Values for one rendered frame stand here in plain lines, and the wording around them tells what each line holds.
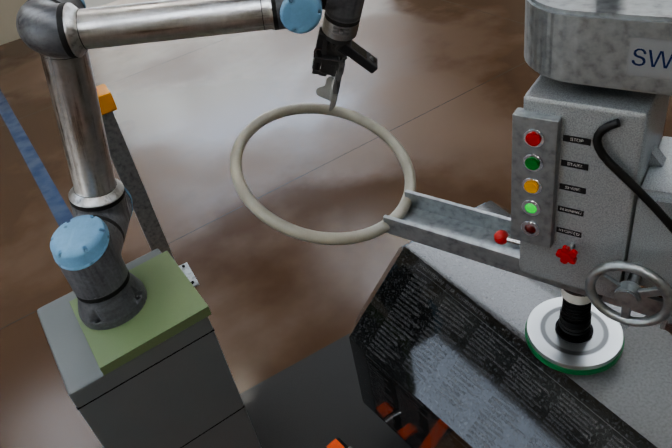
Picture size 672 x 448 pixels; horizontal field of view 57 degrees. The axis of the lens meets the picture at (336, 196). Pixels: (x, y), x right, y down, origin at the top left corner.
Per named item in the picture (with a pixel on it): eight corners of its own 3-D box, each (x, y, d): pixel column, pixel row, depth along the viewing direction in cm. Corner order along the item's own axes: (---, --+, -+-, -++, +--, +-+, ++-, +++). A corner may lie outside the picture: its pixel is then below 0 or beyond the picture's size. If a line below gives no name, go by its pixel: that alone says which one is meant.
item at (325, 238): (444, 168, 173) (448, 160, 171) (351, 283, 143) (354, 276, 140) (302, 85, 185) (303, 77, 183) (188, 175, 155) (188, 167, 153)
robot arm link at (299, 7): (-10, 20, 126) (321, -15, 129) (10, 0, 136) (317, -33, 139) (12, 73, 133) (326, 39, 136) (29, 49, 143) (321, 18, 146)
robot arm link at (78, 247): (67, 304, 167) (38, 257, 156) (81, 261, 180) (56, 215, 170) (123, 294, 166) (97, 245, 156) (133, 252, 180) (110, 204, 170)
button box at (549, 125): (555, 240, 121) (564, 113, 105) (550, 249, 120) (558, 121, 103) (515, 230, 125) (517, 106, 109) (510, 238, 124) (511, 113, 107)
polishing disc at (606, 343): (511, 346, 147) (511, 343, 146) (546, 288, 159) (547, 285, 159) (605, 385, 135) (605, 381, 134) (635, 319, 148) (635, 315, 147)
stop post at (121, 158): (187, 263, 326) (111, 75, 262) (199, 284, 311) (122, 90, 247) (150, 280, 320) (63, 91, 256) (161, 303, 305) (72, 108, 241)
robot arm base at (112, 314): (94, 341, 168) (79, 316, 162) (72, 304, 181) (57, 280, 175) (157, 303, 176) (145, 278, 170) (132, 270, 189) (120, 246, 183)
